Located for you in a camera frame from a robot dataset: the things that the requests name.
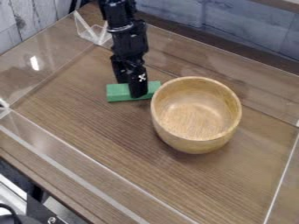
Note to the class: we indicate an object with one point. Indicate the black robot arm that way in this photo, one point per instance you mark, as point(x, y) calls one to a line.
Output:
point(118, 11)

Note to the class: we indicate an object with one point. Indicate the clear acrylic tray wall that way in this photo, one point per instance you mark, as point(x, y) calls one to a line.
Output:
point(82, 183)

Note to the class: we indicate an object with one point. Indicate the round wooden bowl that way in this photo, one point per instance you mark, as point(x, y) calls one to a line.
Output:
point(196, 114)

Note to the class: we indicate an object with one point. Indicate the black metal bracket with bolt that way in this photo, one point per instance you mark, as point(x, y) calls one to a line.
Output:
point(40, 213)

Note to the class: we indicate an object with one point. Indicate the green rectangular block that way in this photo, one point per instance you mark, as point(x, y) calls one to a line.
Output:
point(118, 92)

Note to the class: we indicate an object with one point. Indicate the clear acrylic corner bracket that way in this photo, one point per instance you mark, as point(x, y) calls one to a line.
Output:
point(95, 33)

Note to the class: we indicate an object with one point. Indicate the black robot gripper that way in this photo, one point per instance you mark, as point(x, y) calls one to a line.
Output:
point(130, 48)

